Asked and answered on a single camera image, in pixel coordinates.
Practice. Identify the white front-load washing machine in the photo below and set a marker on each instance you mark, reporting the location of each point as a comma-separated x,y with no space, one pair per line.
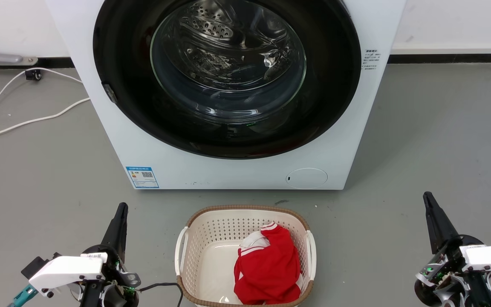
237,172

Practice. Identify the blue energy label sticker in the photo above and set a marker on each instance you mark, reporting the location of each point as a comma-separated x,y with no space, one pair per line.
142,177

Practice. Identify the round white filter cover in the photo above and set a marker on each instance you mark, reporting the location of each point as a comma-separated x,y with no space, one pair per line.
307,178

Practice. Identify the cream perforated laundry basket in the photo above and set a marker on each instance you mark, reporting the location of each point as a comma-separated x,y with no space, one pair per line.
205,238

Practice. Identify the red and white garment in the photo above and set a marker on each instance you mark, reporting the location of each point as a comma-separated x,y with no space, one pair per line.
269,268

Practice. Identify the black round glass washer door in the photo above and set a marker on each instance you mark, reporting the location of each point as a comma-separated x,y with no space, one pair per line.
326,111

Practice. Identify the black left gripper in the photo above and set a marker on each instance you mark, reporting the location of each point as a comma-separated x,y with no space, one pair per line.
115,290

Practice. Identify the steel perforated washer drum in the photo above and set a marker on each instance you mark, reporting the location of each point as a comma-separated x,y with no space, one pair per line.
211,38

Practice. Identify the small black caster wheel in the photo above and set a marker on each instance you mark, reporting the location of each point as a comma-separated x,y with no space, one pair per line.
33,75

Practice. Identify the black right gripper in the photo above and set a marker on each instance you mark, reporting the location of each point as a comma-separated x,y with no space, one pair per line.
450,264

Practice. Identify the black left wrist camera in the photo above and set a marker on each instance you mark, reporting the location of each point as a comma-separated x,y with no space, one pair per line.
34,266

